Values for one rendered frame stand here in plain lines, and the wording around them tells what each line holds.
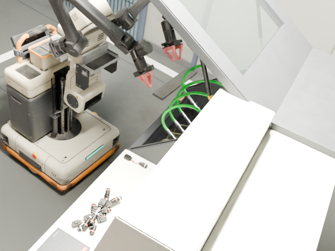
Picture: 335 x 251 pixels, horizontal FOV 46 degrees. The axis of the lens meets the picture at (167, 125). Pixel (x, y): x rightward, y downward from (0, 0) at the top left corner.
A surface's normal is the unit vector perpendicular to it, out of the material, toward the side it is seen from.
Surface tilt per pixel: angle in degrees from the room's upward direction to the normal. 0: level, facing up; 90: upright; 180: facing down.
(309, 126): 0
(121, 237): 90
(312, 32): 90
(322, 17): 90
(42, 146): 0
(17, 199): 0
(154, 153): 90
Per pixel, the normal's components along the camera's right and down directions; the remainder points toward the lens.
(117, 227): -0.47, 0.53
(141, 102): 0.17, -0.72
